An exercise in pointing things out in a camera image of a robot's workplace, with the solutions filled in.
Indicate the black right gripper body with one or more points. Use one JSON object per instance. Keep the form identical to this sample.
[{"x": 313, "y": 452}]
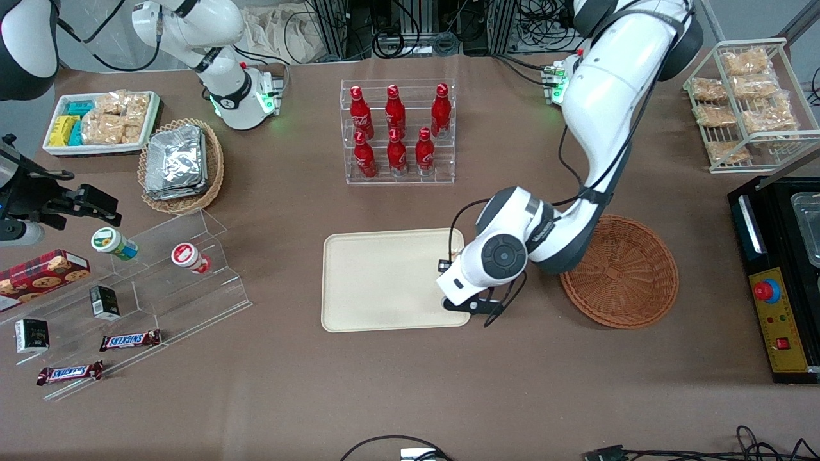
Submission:
[{"x": 33, "y": 193}]

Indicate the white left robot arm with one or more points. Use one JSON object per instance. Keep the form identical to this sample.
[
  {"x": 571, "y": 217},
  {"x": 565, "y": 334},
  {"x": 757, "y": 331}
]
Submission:
[{"x": 596, "y": 128}]

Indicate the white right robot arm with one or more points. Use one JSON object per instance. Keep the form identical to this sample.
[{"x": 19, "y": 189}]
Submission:
[{"x": 221, "y": 38}]

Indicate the white rectangular snack tray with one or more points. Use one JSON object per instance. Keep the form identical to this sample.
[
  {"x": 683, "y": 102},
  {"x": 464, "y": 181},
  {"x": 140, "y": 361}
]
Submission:
[{"x": 51, "y": 148}]

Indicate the beige plastic tray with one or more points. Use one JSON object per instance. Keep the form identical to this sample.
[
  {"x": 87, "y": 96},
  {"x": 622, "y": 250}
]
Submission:
[{"x": 384, "y": 280}]

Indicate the oval tan wicker basket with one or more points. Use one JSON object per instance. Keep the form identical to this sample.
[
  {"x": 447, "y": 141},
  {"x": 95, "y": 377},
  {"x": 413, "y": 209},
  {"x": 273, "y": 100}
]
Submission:
[{"x": 214, "y": 173}]

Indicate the round brown wicker basket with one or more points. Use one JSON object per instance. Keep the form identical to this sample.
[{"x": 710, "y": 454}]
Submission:
[{"x": 631, "y": 282}]

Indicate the green lid yogurt cup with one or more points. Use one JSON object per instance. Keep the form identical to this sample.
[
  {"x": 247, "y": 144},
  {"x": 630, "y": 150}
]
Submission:
[{"x": 110, "y": 242}]

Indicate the teal snack packet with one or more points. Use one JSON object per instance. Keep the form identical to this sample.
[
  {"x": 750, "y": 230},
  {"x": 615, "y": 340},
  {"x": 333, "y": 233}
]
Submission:
[
  {"x": 75, "y": 134},
  {"x": 80, "y": 108}
]

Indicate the clear bag of crackers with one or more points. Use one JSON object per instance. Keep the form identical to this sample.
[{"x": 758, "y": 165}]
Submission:
[
  {"x": 132, "y": 134},
  {"x": 102, "y": 129},
  {"x": 110, "y": 103},
  {"x": 138, "y": 109}
]

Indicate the yellow snack packet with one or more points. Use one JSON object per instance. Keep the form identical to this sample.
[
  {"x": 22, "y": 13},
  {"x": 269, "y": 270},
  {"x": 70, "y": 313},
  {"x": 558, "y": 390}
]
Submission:
[{"x": 63, "y": 131}]

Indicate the red tartan cookie box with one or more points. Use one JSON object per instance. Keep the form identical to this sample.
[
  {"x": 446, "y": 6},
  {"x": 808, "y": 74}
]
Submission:
[{"x": 38, "y": 276}]

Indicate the stack of silver foil packs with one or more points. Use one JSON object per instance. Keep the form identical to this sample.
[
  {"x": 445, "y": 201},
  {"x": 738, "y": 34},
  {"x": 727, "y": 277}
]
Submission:
[{"x": 175, "y": 162}]

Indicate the small black carton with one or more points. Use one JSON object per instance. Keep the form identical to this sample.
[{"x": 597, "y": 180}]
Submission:
[{"x": 104, "y": 303}]

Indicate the red lid yogurt cup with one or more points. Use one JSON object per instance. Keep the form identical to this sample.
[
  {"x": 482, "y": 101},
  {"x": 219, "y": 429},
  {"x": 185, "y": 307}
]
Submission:
[{"x": 187, "y": 256}]

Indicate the red cola bottle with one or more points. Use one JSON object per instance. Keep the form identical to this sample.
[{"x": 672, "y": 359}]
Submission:
[
  {"x": 396, "y": 155},
  {"x": 441, "y": 112},
  {"x": 425, "y": 153},
  {"x": 360, "y": 114},
  {"x": 365, "y": 157},
  {"x": 394, "y": 112}
]

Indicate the snickers chocolate bar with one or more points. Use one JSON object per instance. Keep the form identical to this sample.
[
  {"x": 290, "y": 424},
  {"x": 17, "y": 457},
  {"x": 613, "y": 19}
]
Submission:
[
  {"x": 130, "y": 340},
  {"x": 69, "y": 372}
]

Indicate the clear acrylic stepped display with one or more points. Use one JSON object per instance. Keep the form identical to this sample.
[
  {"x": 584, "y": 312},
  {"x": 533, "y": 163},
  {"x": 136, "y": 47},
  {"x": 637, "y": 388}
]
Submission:
[{"x": 192, "y": 307}]

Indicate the black and white carton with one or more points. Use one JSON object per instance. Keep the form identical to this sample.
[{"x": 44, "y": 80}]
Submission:
[{"x": 32, "y": 336}]

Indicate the clear acrylic bottle rack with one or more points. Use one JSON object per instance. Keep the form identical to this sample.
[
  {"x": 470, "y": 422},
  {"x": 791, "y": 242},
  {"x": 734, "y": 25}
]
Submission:
[{"x": 397, "y": 131}]

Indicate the small white device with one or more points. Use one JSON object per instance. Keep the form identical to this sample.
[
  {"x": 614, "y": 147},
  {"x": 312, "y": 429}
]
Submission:
[{"x": 416, "y": 454}]

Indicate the beige cloth bag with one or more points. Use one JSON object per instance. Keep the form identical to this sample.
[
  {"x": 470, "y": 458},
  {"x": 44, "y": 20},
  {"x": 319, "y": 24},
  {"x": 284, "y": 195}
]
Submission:
[{"x": 282, "y": 35}]

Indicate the bagged fried snack pack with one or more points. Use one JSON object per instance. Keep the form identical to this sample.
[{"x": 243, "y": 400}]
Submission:
[
  {"x": 754, "y": 86},
  {"x": 769, "y": 117},
  {"x": 727, "y": 152},
  {"x": 746, "y": 62},
  {"x": 708, "y": 89},
  {"x": 714, "y": 116}
]

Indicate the red emergency stop button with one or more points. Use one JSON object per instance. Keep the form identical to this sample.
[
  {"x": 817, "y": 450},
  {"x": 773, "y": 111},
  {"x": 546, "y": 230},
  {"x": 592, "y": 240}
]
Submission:
[{"x": 767, "y": 291}]

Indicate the black appliance box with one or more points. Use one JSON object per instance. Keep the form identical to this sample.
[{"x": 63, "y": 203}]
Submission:
[{"x": 778, "y": 256}]

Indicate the yellow control panel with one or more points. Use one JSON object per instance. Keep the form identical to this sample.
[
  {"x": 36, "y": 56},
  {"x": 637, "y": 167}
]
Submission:
[{"x": 781, "y": 326}]

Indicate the clear metal pan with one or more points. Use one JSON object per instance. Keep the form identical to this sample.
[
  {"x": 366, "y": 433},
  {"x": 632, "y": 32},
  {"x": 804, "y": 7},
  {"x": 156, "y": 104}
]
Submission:
[{"x": 808, "y": 224}]

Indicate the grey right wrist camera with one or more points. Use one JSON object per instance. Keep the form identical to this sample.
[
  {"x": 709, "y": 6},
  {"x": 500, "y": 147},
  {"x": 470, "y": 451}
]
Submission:
[{"x": 19, "y": 234}]

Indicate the black left camera mount plate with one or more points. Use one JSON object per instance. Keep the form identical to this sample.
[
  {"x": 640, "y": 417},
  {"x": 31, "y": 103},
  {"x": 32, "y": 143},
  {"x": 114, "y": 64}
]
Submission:
[{"x": 477, "y": 305}]

